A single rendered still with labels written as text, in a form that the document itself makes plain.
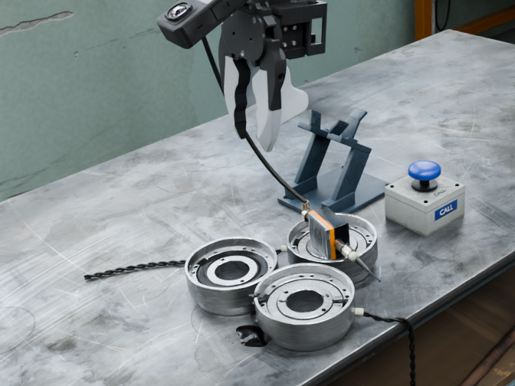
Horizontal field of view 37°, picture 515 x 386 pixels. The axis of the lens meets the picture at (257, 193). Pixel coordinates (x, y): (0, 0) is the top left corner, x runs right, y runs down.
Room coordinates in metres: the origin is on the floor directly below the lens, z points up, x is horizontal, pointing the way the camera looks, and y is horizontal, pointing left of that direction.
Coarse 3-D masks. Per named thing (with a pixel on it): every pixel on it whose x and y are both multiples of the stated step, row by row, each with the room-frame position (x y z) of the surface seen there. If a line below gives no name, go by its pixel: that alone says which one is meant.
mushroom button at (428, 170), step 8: (424, 160) 0.85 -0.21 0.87; (408, 168) 0.84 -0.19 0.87; (416, 168) 0.83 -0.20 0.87; (424, 168) 0.82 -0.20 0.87; (432, 168) 0.82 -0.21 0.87; (440, 168) 0.83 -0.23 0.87; (416, 176) 0.82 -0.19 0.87; (424, 176) 0.81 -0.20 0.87; (432, 176) 0.81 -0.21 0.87; (424, 184) 0.83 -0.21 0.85
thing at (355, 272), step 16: (304, 224) 0.79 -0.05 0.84; (352, 224) 0.79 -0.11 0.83; (368, 224) 0.77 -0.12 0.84; (288, 240) 0.75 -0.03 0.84; (352, 240) 0.75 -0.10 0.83; (368, 240) 0.75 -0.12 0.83; (288, 256) 0.74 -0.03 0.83; (304, 256) 0.72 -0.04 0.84; (320, 256) 0.73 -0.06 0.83; (368, 256) 0.71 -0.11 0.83; (352, 272) 0.70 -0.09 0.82
